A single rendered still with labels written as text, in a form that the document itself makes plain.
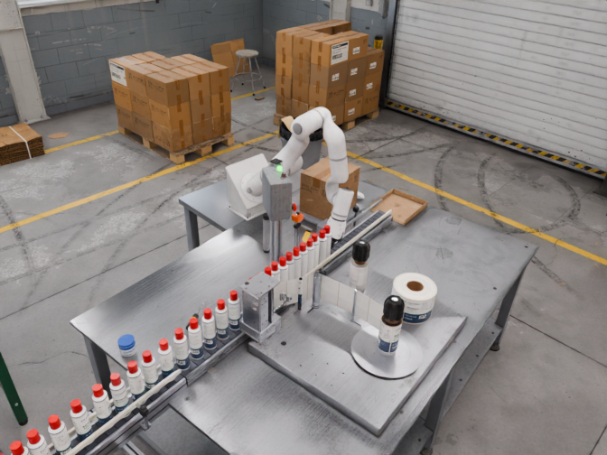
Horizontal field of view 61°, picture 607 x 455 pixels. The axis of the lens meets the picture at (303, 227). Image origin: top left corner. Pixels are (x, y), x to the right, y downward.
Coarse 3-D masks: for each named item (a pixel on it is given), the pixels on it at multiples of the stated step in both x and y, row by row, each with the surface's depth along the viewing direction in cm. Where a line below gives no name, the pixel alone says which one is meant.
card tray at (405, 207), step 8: (392, 192) 349; (400, 192) 346; (376, 200) 333; (384, 200) 341; (392, 200) 341; (400, 200) 342; (408, 200) 342; (416, 200) 340; (424, 200) 336; (376, 208) 333; (384, 208) 333; (392, 208) 333; (400, 208) 334; (408, 208) 334; (416, 208) 334; (424, 208) 334; (400, 216) 325; (408, 216) 326
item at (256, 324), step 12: (252, 300) 214; (264, 300) 213; (252, 312) 218; (264, 312) 217; (240, 324) 228; (252, 324) 222; (264, 324) 221; (276, 324) 230; (252, 336) 226; (264, 336) 225
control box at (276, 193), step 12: (264, 168) 234; (264, 180) 233; (276, 180) 225; (288, 180) 225; (264, 192) 237; (276, 192) 224; (288, 192) 226; (264, 204) 241; (276, 204) 228; (288, 204) 229; (276, 216) 231; (288, 216) 233
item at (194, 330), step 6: (192, 318) 207; (192, 324) 205; (192, 330) 207; (198, 330) 207; (192, 336) 208; (198, 336) 208; (192, 342) 210; (198, 342) 210; (192, 348) 212; (198, 348) 212; (192, 354) 214; (198, 354) 213
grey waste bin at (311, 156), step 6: (282, 138) 502; (282, 144) 508; (312, 144) 494; (318, 144) 500; (306, 150) 496; (312, 150) 498; (318, 150) 505; (306, 156) 501; (312, 156) 503; (318, 156) 510; (306, 162) 505; (312, 162) 508; (306, 168) 509
